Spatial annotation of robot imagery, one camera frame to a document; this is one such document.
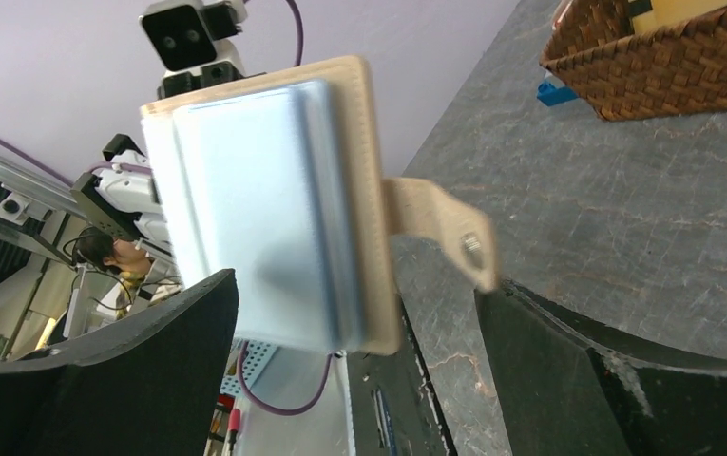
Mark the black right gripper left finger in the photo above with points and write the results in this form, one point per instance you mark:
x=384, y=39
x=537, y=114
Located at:
x=145, y=385

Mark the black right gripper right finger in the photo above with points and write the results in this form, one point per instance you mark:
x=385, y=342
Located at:
x=570, y=385

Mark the beige leather card holder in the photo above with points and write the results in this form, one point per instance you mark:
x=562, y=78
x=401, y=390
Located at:
x=278, y=178

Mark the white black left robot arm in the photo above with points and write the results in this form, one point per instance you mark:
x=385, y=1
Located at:
x=118, y=195

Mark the yellow cards in basket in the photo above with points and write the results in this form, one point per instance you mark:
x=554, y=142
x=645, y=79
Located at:
x=648, y=15

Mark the seated person in plaid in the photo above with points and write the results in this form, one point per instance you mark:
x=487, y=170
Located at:
x=123, y=260

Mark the blue toy brick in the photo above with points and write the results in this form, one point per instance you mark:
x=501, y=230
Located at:
x=551, y=93

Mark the brown woven divided basket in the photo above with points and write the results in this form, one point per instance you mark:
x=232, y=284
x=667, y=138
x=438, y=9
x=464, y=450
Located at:
x=673, y=70

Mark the aluminium frame rail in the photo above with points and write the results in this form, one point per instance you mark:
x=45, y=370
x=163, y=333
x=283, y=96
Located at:
x=32, y=198

